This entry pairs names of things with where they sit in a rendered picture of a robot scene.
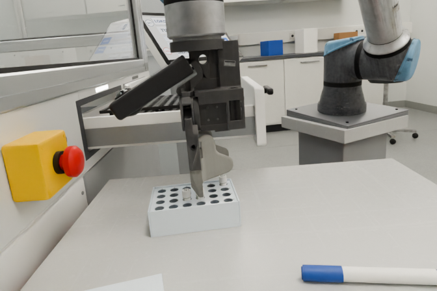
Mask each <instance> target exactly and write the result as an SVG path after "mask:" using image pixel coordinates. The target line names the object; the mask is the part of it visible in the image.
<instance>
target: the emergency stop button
mask: <svg viewBox="0 0 437 291"><path fill-rule="evenodd" d="M59 164H60V168H61V169H62V170H64V172H65V174H66V175H67V176H68V177H78V176H79V175H80V174H81V173H82V172H83V169H84V166H85V158H84V154H83V152H82V150H81V149H80V148H78V147H77V146H76V145H71V146H68V147H67V148H66V149H65V150H64V152H63V155H61V156H60V159H59Z"/></svg>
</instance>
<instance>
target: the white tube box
mask: <svg viewBox="0 0 437 291"><path fill-rule="evenodd" d="M226 184H227V185H226V186H220V183H219V180H213V181H204V182H203V187H204V199H196V192H195V191H194V190H193V189H192V187H191V183H185V184H173V185H167V186H156V187H153V190H152V195H151V199H150V204H149V207H148V220H149V226H150V234H151V238H152V237H158V236H168V235H173V234H183V233H193V232H198V231H208V230H214V229H224V228H230V227H239V226H241V207H240V201H239V198H238V195H237V192H236V191H235V188H234V185H233V183H232V180H231V179H227V183H226ZM185 188H189V189H190V190H191V200H190V201H184V200H183V197H182V190H183V189H185Z"/></svg>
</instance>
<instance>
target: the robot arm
mask: <svg viewBox="0 0 437 291"><path fill-rule="evenodd" d="M160 1H161V2H162V3H163V4H164V11H165V22H166V33H167V38H168V39H170V40H172V42H170V52H171V53H178V52H188V53H189V58H188V61H189V62H187V60H186V58H185V57H184V56H183V55H181V56H180V57H178V58H177V59H175V60H173V61H172V62H171V63H169V64H167V65H166V66H165V67H163V68H161V69H160V70H159V71H157V72H155V73H154V74H153V75H151V76H149V77H148V78H147V79H145V80H143V81H142V82H140V83H139V84H137V85H136V86H134V87H132V88H124V89H122V90H120V91H119V92H118V93H117V94H116V96H115V98H114V99H115V100H114V101H113V102H112V103H111V104H110V105H109V109H110V110H111V112H112V113H113V114H114V115H115V116H116V118H117V119H118V120H123V119H124V118H126V117H129V116H134V115H136V114H138V113H139V112H140V111H141V110H142V108H143V106H144V105H146V104H147V103H149V102H150V101H152V100H153V99H155V98H156V97H158V96H159V95H161V94H162V93H164V92H165V91H167V90H169V89H170V88H171V87H173V86H175V85H176V84H177V83H179V82H181V81H182V80H183V79H185V78H187V77H188V76H190V75H191V74H193V72H194V71H193V70H195V71H196V73H195V74H194V75H193V76H191V77H189V78H188V79H187V80H186V81H184V82H182V83H181V84H180V85H178V86H177V88H176V93H177V94H178V95H179V106H180V113H181V125H182V131H185V135H186V140H187V152H188V159H189V170H190V176H191V187H192V189H193V190H194V191H195V192H196V194H197V195H198V197H203V196H204V193H203V182H204V181H206V180H209V179H212V178H214V177H217V176H219V175H222V174H225V173H228V172H229V171H231V170H232V168H233V160H232V158H231V157H229V153H228V150H227V149H226V148H225V147H222V146H219V145H216V144H215V140H214V138H213V136H212V133H211V131H215V132H220V131H230V130H233V129H245V128H246V124H245V102H244V100H245V98H244V90H243V88H242V87H241V75H240V63H239V42H238V40H226V41H224V38H222V37H221V36H224V35H225V34H226V26H225V16H224V0H160ZM358 3H359V6H360V11H361V14H362V19H363V23H364V27H365V32H366V35H367V37H366V38H364V36H355V37H351V38H344V39H340V40H332V41H329V42H327V43H326V44H325V46H324V55H323V57H324V73H323V90H322V93H321V97H320V100H319V102H318V104H317V110H318V111H319V112H320V113H323V114H328V115H334V116H352V115H358V114H363V113H364V112H366V109H367V103H366V102H365V98H364V93H363V90H362V79H363V80H377V81H393V82H395V81H408V80H409V79H411V78H412V76H413V74H414V72H415V70H416V67H417V63H418V60H419V54H420V50H421V41H420V40H419V39H416V38H413V39H411V36H410V31H409V30H408V29H407V28H406V27H403V26H402V21H401V13H400V8H399V0H358ZM200 55H205V56H206V57H207V61H206V63H204V64H201V63H200V62H199V57H200ZM190 64H191V65H192V67H191V66H190ZM198 134H200V136H199V137H198ZM200 145H201V147H200Z"/></svg>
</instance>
